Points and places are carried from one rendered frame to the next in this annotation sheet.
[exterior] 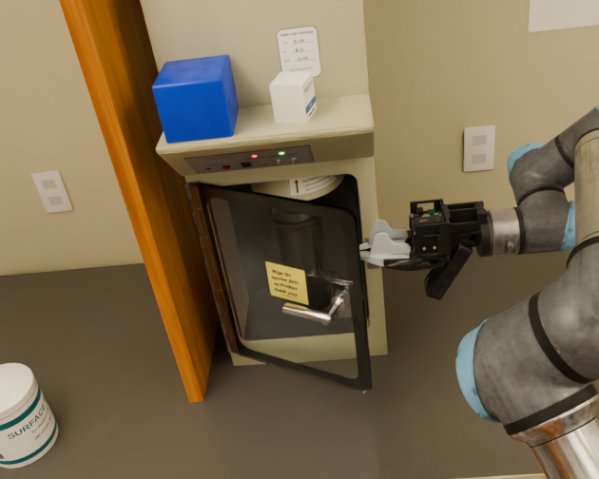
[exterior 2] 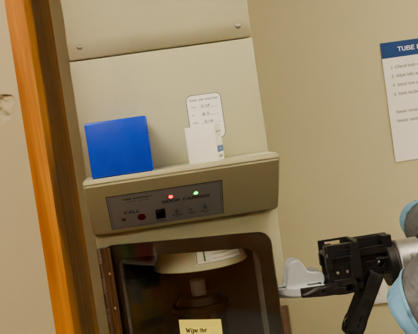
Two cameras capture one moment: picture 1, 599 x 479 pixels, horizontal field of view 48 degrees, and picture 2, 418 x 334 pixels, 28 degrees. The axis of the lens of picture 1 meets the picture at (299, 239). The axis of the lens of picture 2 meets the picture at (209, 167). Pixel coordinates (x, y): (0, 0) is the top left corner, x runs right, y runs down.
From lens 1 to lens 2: 0.61 m
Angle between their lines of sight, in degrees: 33
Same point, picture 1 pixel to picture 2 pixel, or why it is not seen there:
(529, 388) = not seen: outside the picture
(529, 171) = not seen: outside the picture
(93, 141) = not seen: outside the picture
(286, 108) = (200, 148)
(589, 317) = not seen: outside the picture
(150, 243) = (63, 297)
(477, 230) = (385, 256)
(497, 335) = not seen: outside the picture
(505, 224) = (409, 244)
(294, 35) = (201, 101)
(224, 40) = (141, 106)
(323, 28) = (225, 94)
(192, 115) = (118, 150)
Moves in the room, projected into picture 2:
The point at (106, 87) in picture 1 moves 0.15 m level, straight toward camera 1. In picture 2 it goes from (41, 130) to (66, 125)
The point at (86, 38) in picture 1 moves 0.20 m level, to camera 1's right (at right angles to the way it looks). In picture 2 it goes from (30, 86) to (152, 70)
